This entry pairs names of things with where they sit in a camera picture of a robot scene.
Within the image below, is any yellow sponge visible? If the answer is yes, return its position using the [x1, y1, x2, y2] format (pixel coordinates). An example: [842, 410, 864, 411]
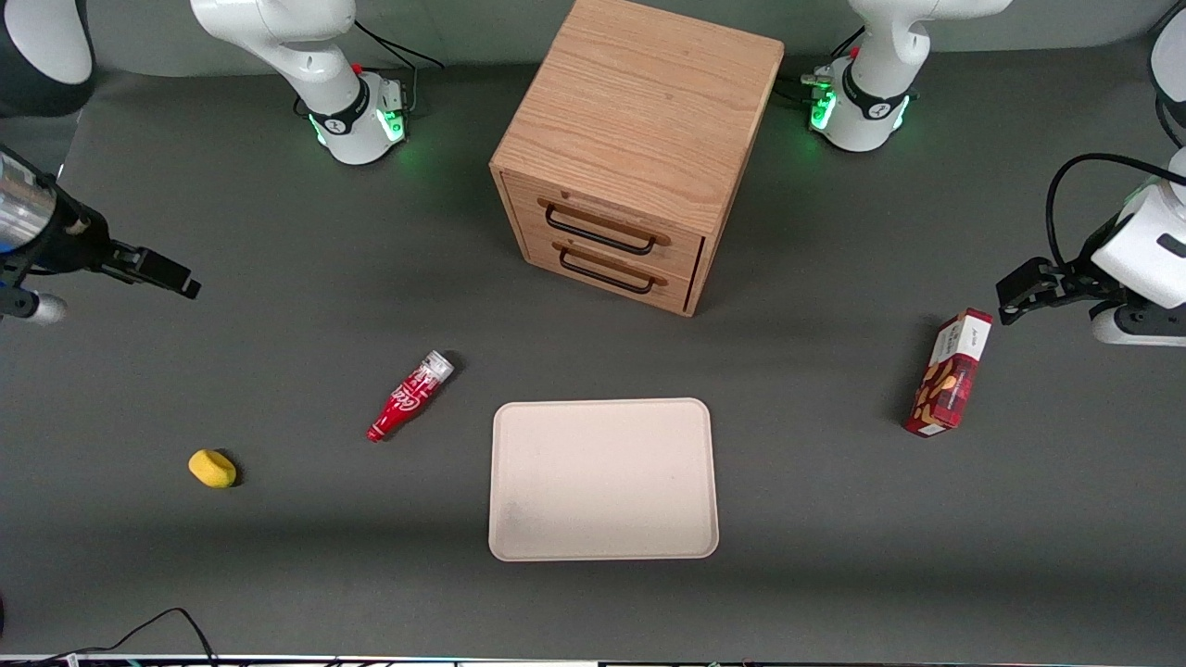
[188, 449, 238, 490]

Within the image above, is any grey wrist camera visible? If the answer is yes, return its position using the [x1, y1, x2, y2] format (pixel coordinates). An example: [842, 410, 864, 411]
[0, 285, 69, 326]
[1091, 301, 1186, 347]

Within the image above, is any black base cable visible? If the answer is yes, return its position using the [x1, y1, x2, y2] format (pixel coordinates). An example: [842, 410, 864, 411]
[776, 26, 868, 106]
[295, 19, 447, 120]

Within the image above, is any wooden drawer front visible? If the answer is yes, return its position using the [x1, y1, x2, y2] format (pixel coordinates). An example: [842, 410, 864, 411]
[503, 172, 707, 279]
[519, 225, 698, 316]

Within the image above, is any red snack box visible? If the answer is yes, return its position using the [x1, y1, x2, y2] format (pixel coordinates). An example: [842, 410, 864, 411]
[904, 308, 994, 438]

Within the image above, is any black table edge cable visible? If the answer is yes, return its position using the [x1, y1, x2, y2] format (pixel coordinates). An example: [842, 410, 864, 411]
[0, 607, 220, 667]

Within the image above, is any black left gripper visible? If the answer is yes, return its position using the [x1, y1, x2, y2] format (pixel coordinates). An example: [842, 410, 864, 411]
[996, 241, 1128, 324]

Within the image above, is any black left base cable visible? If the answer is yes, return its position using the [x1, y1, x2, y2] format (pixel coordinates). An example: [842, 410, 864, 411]
[776, 26, 868, 106]

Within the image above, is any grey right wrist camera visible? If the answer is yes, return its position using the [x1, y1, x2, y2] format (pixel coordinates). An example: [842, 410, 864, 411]
[0, 285, 69, 326]

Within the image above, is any black right base cable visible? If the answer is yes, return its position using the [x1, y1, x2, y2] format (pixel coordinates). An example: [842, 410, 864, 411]
[295, 19, 447, 120]

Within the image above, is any wooden drawer cabinet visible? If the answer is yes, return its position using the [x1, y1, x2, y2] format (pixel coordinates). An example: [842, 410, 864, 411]
[489, 0, 787, 319]

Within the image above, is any beige rectangular tray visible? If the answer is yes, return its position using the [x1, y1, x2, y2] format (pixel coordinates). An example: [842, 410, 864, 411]
[488, 397, 721, 563]

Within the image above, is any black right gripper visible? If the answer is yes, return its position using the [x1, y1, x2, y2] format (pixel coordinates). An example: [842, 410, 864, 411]
[37, 190, 203, 301]

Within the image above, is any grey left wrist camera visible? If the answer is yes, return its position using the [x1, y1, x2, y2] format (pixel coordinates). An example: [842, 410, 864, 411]
[1091, 301, 1186, 347]

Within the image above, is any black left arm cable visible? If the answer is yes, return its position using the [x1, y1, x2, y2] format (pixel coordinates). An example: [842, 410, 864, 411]
[1044, 153, 1186, 272]

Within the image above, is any black drawer handle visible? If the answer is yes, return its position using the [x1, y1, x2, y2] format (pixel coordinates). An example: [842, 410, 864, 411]
[544, 204, 662, 257]
[558, 243, 658, 296]

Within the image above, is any red coke bottle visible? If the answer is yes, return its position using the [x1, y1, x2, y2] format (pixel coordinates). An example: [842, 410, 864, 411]
[366, 350, 456, 444]

